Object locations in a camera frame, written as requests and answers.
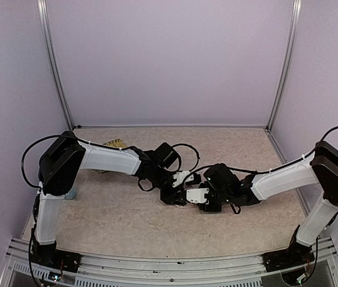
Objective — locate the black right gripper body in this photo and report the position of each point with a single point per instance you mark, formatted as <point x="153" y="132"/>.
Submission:
<point x="211" y="206"/>

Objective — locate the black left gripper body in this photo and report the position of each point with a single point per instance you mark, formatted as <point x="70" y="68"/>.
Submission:
<point x="172" y="197"/>

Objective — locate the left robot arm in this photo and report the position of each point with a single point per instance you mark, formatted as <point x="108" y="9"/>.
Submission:
<point x="61" y="171"/>

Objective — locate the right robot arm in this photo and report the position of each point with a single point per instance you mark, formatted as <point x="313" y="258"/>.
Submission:
<point x="222" y="187"/>

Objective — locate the yellow woven bamboo tray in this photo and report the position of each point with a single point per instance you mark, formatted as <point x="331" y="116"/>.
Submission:
<point x="116" y="143"/>

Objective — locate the light blue cup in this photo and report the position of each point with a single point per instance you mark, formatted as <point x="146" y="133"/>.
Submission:
<point x="71" y="194"/>

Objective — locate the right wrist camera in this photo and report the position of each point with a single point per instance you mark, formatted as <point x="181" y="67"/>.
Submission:
<point x="197" y="195"/>

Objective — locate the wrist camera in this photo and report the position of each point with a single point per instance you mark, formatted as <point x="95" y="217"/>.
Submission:
<point x="197" y="195"/>
<point x="185" y="177"/>

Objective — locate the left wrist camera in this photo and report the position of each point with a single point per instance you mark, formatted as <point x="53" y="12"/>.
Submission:
<point x="185" y="177"/>

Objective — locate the aluminium front rail frame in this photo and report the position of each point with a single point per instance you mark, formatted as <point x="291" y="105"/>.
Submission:
<point x="108" y="270"/>

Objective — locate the right aluminium corner post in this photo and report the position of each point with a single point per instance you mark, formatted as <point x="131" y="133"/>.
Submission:
<point x="291" y="40"/>

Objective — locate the aluminium corner post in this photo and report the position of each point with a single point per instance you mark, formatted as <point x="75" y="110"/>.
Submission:
<point x="48" y="39"/>
<point x="291" y="40"/>

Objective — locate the left aluminium corner post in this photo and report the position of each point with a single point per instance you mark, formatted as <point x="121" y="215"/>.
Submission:
<point x="48" y="39"/>

